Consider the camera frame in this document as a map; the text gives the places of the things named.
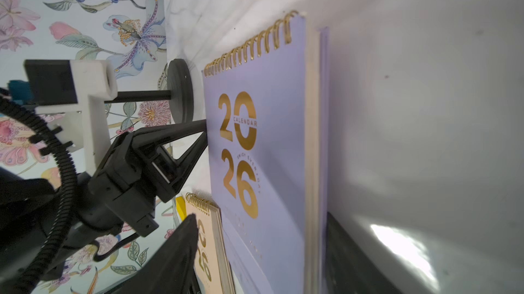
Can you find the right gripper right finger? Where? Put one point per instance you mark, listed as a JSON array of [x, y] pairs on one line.
[[347, 268]]

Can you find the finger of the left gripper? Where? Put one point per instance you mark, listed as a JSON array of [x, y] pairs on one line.
[[152, 137], [179, 170]]

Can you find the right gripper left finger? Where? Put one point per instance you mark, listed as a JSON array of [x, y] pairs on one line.
[[171, 269]]

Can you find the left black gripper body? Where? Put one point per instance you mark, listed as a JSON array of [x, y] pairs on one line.
[[122, 190]]

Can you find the purple calendar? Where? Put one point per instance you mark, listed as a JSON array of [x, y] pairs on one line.
[[267, 127]]

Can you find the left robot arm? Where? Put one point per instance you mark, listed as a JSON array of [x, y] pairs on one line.
[[41, 226]]

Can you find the peach calendar front left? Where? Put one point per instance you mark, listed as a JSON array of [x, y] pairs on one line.
[[212, 266]]

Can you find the yellow block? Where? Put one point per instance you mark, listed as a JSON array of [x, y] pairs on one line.
[[180, 206]]

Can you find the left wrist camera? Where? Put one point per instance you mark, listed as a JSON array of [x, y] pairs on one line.
[[77, 89]]

